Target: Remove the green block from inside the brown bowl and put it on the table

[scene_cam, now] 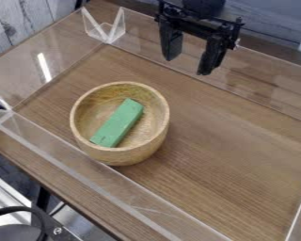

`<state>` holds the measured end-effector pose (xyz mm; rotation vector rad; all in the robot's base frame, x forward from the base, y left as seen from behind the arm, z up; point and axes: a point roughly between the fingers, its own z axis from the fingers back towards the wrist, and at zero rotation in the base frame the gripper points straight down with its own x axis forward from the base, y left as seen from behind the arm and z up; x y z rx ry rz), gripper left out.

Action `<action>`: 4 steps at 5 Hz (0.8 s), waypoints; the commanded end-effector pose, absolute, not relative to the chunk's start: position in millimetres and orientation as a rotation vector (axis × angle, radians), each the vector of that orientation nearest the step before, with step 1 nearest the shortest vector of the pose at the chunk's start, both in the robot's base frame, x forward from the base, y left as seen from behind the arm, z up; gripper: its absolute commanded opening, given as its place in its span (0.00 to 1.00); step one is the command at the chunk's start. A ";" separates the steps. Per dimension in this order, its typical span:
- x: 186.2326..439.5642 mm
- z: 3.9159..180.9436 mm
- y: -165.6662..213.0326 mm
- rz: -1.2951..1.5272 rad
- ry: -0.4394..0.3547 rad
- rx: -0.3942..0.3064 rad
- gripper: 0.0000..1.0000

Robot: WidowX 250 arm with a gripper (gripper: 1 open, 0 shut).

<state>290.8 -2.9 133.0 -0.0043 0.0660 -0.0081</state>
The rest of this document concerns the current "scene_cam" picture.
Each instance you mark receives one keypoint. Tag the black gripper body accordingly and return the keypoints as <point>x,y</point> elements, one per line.
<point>203,18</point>

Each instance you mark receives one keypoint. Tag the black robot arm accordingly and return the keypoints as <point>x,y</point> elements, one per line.
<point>200,19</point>

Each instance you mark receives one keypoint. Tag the clear acrylic tray wall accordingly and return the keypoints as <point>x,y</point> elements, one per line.
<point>116,203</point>

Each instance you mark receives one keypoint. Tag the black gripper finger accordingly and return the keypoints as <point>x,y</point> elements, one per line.
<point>213,55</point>
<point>171,41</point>

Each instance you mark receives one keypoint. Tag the black table leg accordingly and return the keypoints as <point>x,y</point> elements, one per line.
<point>43,199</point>

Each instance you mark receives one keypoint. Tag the green rectangular block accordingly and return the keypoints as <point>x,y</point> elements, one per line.
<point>115,128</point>

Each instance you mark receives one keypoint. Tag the grey metal clamp plate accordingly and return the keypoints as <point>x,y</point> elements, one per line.
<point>55,231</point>

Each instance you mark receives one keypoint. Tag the brown wooden bowl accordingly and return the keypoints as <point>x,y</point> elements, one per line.
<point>95,107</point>

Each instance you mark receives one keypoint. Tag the clear acrylic corner bracket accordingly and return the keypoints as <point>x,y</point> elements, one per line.
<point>104,32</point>

